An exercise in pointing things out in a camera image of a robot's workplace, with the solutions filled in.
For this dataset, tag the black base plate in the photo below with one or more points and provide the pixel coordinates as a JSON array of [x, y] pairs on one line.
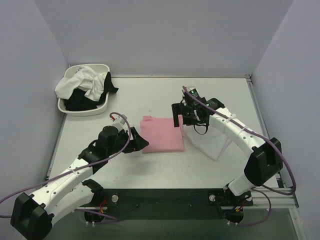
[[167, 204]]

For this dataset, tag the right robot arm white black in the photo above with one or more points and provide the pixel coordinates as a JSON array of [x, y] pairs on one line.
[[264, 155]]

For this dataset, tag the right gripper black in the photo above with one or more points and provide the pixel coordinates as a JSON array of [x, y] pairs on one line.
[[178, 111]]

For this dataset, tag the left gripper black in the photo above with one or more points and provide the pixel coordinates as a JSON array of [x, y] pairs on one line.
[[131, 141]]

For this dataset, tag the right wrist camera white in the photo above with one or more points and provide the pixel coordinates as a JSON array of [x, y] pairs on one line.
[[193, 91]]

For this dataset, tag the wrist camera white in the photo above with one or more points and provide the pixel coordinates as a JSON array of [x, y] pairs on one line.
[[119, 122], [193, 91]]

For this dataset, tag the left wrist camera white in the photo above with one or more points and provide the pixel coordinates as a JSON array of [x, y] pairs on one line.
[[119, 122]]

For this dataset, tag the aluminium front rail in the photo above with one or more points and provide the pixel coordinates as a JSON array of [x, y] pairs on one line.
[[275, 200]]

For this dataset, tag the white t shirt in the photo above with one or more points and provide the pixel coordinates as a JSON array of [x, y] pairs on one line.
[[212, 143], [85, 79]]

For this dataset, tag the black t shirt in basket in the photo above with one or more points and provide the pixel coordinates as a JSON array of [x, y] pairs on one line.
[[78, 102]]

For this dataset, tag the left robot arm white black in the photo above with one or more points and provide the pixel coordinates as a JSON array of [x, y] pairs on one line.
[[34, 214]]

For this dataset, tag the white t shirt in basket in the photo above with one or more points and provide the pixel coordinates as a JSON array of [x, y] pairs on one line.
[[85, 79]]

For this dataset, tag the pink t shirt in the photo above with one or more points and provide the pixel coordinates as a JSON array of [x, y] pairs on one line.
[[161, 134]]

